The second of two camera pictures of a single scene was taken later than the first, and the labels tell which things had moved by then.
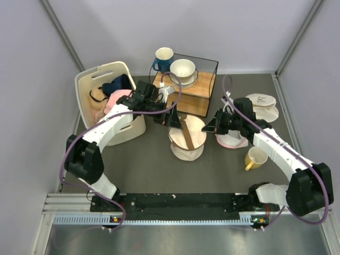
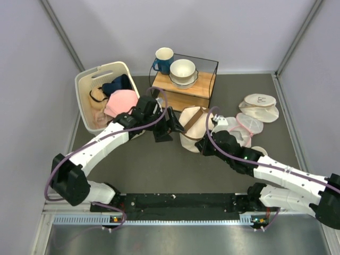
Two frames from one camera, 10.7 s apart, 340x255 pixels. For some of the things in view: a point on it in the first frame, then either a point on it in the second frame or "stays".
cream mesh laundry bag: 264,106 stays
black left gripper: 164,118 → 162,135
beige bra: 98,100 stays
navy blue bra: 121,82 stays
